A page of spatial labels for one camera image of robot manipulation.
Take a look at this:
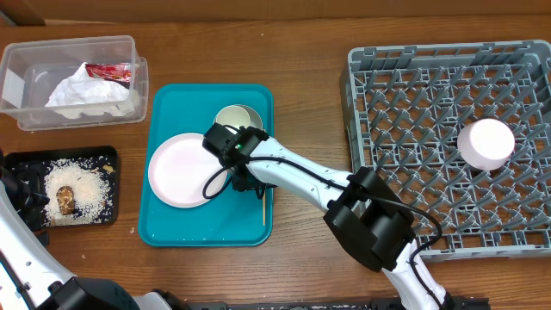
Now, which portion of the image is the small white plate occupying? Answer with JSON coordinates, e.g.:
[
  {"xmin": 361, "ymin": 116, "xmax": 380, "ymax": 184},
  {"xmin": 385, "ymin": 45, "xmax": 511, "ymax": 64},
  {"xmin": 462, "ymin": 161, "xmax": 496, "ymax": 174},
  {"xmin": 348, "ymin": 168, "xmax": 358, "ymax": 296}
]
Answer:
[{"xmin": 457, "ymin": 119, "xmax": 515, "ymax": 171}]

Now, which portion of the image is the clear plastic bin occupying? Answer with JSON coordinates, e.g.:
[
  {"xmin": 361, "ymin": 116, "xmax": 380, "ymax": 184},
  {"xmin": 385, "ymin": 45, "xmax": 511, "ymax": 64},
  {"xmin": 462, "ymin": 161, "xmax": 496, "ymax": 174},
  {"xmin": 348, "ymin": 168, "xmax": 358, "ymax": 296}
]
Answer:
[{"xmin": 1, "ymin": 35, "xmax": 149, "ymax": 131}]

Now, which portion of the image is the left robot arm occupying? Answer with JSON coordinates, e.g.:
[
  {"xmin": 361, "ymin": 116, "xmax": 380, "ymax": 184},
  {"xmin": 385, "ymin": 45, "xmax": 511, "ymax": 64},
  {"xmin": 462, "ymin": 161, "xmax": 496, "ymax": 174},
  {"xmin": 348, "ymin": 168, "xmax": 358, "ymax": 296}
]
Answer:
[{"xmin": 1, "ymin": 167, "xmax": 189, "ymax": 310}]

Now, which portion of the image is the red snack wrapper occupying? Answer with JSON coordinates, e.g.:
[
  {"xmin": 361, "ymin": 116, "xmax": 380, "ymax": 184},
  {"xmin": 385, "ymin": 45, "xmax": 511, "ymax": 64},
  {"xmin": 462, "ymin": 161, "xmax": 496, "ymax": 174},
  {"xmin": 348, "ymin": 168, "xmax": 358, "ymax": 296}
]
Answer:
[{"xmin": 85, "ymin": 63, "xmax": 132, "ymax": 84}]

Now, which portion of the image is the white cup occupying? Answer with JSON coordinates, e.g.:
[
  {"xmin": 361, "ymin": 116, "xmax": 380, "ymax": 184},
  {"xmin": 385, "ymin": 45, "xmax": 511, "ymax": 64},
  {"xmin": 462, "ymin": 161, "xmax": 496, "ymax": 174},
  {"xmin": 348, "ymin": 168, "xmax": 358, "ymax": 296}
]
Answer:
[{"xmin": 214, "ymin": 105, "xmax": 251, "ymax": 127}]

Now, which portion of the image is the wooden chopstick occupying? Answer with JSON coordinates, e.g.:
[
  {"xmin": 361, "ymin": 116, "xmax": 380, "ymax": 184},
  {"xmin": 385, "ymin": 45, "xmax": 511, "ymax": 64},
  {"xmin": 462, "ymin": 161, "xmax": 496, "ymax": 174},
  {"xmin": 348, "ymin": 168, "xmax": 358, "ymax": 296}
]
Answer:
[{"xmin": 262, "ymin": 195, "xmax": 266, "ymax": 226}]

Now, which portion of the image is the brown food piece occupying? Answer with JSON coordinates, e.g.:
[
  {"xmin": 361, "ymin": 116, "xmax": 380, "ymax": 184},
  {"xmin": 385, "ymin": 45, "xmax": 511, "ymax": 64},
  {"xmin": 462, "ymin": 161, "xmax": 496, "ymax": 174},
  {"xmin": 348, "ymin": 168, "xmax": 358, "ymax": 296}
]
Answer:
[{"xmin": 56, "ymin": 186, "xmax": 75, "ymax": 215}]

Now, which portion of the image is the rice food waste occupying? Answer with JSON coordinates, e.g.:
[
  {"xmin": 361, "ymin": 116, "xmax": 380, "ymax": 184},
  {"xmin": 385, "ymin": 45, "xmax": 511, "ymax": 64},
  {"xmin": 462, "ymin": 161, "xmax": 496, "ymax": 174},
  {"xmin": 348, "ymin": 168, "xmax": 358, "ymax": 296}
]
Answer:
[{"xmin": 43, "ymin": 158, "xmax": 115, "ymax": 226}]

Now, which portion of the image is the large white plate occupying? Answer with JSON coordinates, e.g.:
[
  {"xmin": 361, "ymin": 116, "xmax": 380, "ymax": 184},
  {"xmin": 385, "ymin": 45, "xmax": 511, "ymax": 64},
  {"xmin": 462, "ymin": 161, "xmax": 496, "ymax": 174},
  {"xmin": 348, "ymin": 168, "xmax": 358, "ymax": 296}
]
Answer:
[{"xmin": 147, "ymin": 133, "xmax": 227, "ymax": 208}]

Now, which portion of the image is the white napkin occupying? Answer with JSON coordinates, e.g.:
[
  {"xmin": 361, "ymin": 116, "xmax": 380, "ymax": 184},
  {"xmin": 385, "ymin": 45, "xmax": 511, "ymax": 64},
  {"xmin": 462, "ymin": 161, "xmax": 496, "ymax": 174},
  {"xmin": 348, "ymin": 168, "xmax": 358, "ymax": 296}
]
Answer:
[{"xmin": 46, "ymin": 62, "xmax": 135, "ymax": 119}]

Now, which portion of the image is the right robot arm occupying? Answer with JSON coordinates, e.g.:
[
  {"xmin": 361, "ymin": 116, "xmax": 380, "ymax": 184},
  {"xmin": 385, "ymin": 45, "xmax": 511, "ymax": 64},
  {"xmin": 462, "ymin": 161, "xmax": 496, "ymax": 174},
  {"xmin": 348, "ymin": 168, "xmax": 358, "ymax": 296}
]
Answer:
[{"xmin": 202, "ymin": 123, "xmax": 455, "ymax": 309}]

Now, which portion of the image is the grey dishwasher rack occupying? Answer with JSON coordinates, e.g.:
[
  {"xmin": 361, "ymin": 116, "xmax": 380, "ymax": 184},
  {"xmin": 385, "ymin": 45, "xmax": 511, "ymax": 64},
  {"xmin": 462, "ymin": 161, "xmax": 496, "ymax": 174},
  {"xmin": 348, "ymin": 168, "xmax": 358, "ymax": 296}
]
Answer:
[{"xmin": 341, "ymin": 40, "xmax": 550, "ymax": 261}]

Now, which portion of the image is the grey bowl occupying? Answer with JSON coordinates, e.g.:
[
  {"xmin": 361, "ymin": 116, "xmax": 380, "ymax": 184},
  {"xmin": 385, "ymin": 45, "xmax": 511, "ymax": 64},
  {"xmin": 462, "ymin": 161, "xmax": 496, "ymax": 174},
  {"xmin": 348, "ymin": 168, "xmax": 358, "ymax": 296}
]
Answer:
[{"xmin": 240, "ymin": 105, "xmax": 263, "ymax": 129}]

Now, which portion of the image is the black rectangular tray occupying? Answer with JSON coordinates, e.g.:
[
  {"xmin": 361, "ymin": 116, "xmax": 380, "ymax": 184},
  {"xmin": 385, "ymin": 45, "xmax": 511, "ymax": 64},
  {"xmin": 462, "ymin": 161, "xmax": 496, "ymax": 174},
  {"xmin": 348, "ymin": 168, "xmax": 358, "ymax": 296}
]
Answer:
[{"xmin": 4, "ymin": 146, "xmax": 121, "ymax": 232}]

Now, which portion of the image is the teal serving tray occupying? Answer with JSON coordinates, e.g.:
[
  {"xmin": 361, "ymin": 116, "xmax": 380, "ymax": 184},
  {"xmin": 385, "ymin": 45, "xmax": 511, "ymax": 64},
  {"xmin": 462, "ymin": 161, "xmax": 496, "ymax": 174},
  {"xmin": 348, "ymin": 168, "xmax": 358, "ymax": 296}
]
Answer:
[{"xmin": 138, "ymin": 84, "xmax": 274, "ymax": 247}]

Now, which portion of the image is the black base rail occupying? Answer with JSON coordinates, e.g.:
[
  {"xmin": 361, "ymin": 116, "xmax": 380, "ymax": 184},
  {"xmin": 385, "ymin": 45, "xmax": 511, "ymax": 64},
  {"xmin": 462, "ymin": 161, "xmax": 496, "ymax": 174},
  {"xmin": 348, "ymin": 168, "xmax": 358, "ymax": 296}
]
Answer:
[{"xmin": 180, "ymin": 296, "xmax": 492, "ymax": 310}]

